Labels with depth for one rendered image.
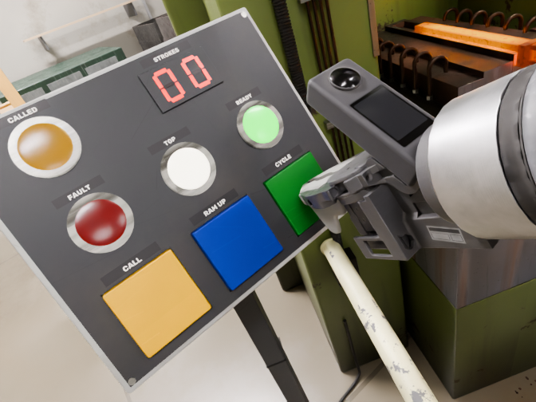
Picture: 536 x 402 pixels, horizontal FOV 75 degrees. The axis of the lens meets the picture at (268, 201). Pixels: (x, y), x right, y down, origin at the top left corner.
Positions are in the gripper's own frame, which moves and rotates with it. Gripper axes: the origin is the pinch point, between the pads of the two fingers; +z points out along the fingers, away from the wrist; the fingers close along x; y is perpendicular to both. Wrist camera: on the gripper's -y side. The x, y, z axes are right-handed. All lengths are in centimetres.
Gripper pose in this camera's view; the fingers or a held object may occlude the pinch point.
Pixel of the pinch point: (306, 186)
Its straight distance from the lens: 40.5
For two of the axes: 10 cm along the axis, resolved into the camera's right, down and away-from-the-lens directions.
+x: 7.5, -5.5, 3.7
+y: 5.5, 8.3, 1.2
